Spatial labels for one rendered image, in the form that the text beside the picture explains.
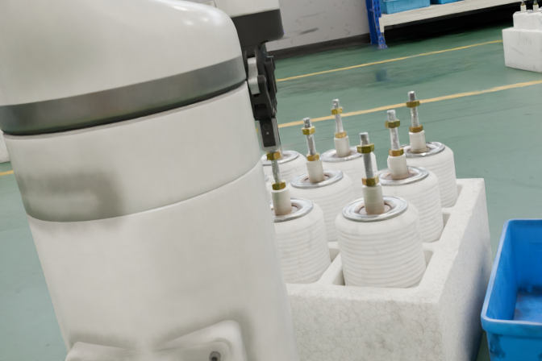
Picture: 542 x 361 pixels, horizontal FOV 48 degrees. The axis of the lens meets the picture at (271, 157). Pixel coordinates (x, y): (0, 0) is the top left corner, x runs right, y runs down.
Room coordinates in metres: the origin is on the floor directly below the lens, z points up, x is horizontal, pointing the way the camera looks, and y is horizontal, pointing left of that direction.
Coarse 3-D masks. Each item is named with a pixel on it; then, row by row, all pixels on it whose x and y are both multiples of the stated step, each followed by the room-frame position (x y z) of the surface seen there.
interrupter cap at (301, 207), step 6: (294, 198) 0.74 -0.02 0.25; (300, 198) 0.73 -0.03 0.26; (270, 204) 0.74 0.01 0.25; (294, 204) 0.72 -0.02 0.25; (300, 204) 0.72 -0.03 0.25; (306, 204) 0.71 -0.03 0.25; (312, 204) 0.70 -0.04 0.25; (294, 210) 0.70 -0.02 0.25; (300, 210) 0.69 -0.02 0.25; (306, 210) 0.69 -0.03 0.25; (276, 216) 0.69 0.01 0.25; (282, 216) 0.68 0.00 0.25; (288, 216) 0.68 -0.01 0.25; (294, 216) 0.67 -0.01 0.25; (300, 216) 0.68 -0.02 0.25; (276, 222) 0.67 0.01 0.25
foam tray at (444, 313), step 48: (480, 192) 0.85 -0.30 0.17; (480, 240) 0.81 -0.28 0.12; (288, 288) 0.64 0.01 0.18; (336, 288) 0.62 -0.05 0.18; (384, 288) 0.60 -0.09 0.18; (432, 288) 0.58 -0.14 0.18; (480, 288) 0.77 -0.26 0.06; (336, 336) 0.61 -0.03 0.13; (384, 336) 0.58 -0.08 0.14; (432, 336) 0.56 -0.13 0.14; (480, 336) 0.74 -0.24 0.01
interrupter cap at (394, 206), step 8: (360, 200) 0.69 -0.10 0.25; (384, 200) 0.67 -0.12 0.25; (392, 200) 0.67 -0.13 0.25; (400, 200) 0.66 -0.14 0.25; (344, 208) 0.67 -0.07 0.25; (352, 208) 0.67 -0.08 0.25; (360, 208) 0.67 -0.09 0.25; (392, 208) 0.64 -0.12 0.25; (400, 208) 0.64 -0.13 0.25; (344, 216) 0.65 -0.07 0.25; (352, 216) 0.64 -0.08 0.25; (360, 216) 0.64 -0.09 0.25; (368, 216) 0.63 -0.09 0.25; (376, 216) 0.63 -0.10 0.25; (384, 216) 0.62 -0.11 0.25; (392, 216) 0.62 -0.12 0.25
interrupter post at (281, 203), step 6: (276, 192) 0.70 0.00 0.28; (282, 192) 0.70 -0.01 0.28; (288, 192) 0.71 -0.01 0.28; (276, 198) 0.70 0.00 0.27; (282, 198) 0.70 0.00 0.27; (288, 198) 0.70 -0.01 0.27; (276, 204) 0.70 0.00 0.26; (282, 204) 0.70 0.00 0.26; (288, 204) 0.70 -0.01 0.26; (276, 210) 0.70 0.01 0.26; (282, 210) 0.70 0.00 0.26; (288, 210) 0.70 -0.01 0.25
